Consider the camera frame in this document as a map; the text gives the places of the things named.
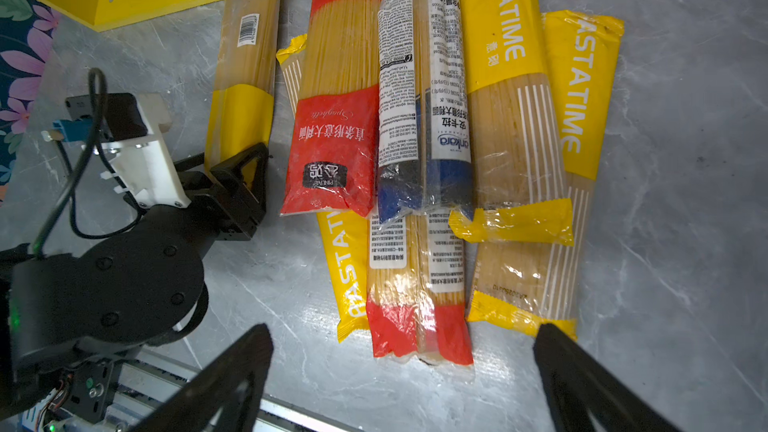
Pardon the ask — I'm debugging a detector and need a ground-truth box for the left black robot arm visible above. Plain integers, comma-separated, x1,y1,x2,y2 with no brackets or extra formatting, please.
1,144,269,417

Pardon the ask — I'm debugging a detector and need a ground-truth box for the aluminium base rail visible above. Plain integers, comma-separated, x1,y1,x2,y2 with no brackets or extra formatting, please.
17,344,349,432

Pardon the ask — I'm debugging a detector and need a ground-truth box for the yellow Pastatime bag upper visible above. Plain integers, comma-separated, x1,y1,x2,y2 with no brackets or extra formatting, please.
449,0,574,246

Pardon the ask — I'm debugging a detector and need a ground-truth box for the clear blue white spaghetti bag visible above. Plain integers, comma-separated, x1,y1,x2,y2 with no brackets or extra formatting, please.
376,0,474,224

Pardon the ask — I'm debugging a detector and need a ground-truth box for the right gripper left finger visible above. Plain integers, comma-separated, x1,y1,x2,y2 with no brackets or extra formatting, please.
133,324,274,431

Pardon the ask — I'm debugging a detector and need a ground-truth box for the yellow Pastatime bag lower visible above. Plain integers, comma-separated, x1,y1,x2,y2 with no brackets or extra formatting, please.
276,35,369,342

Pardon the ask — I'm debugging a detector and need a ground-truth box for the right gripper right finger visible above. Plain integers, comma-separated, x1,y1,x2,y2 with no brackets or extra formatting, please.
533,323,678,431

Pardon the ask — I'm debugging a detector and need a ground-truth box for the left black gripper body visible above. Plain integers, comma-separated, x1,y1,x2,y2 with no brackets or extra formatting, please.
174,143,270,241

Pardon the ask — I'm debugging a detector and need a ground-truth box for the red ended spaghetti bag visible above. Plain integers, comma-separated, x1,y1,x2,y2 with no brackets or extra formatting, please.
366,209,474,367

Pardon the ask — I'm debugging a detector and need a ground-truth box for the yellow Pastatime bag right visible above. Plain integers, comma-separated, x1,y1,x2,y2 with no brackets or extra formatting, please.
468,10,625,336

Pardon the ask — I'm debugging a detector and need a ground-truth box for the yellow pastatime bag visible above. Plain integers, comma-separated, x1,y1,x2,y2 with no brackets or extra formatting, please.
449,0,574,246
468,10,625,336
276,35,369,342

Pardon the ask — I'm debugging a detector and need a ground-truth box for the yellow spaghetti bag with barcode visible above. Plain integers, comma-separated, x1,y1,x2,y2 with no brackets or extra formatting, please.
204,0,281,173

